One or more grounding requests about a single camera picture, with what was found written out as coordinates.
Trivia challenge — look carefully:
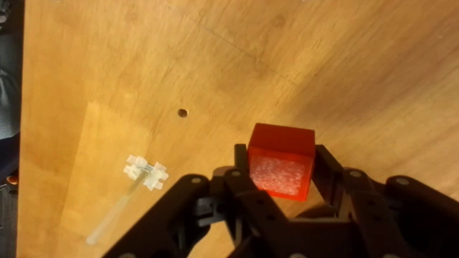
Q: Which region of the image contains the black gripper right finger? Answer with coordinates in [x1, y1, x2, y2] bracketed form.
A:
[310, 144, 459, 258]

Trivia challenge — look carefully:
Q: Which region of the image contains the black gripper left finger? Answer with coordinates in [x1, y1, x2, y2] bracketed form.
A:
[102, 142, 289, 258]

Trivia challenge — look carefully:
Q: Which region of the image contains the orange block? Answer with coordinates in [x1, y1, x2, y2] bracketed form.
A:
[247, 122, 318, 202]

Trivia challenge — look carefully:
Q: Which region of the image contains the white cross piece with stick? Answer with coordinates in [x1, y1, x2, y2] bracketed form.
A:
[85, 154, 171, 247]

